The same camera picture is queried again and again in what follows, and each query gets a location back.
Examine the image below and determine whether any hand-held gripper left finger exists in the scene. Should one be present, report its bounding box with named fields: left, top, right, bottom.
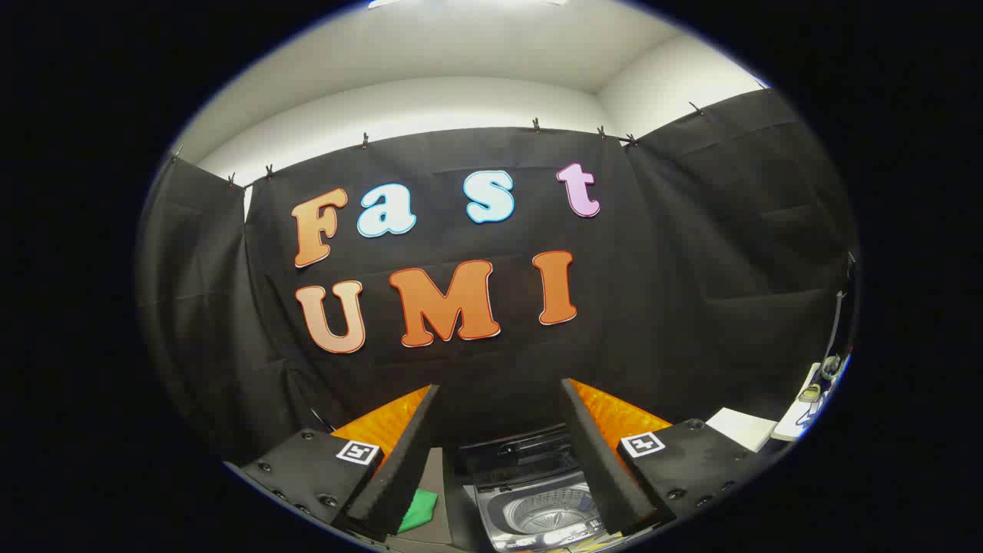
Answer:
left=223, top=384, right=442, bottom=545

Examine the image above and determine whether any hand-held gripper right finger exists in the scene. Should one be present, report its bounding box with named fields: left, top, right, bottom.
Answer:
left=559, top=376, right=778, bottom=538

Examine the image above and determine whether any green shirt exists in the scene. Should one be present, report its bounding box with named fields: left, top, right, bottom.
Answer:
left=398, top=489, right=439, bottom=535

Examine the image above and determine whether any grey washing machine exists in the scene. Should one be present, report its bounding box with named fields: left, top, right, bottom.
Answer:
left=470, top=470, right=615, bottom=552

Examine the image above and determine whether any grey flat platform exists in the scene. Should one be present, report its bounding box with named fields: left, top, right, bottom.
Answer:
left=384, top=448, right=455, bottom=551

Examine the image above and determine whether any white flat board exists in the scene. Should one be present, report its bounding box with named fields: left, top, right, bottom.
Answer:
left=705, top=407, right=779, bottom=453

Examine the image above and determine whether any black backdrop cloth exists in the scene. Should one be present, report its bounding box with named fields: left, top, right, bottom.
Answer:
left=137, top=88, right=859, bottom=462

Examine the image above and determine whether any white printed sheet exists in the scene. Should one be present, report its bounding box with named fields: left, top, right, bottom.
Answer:
left=771, top=361, right=829, bottom=443

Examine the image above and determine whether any thin grey pole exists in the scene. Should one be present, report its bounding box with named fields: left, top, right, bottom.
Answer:
left=826, top=252, right=857, bottom=381

